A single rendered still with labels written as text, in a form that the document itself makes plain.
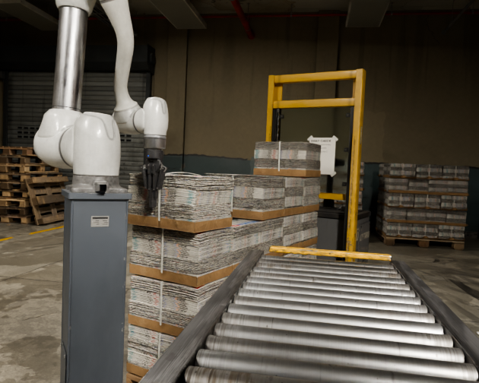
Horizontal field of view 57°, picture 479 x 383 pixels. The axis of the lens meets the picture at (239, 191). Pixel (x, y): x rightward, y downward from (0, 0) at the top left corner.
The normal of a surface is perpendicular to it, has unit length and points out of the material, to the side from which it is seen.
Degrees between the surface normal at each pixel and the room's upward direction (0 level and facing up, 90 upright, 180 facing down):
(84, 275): 90
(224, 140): 90
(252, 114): 90
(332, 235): 90
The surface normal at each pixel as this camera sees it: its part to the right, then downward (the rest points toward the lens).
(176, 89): -0.18, 0.04
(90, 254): 0.47, 0.07
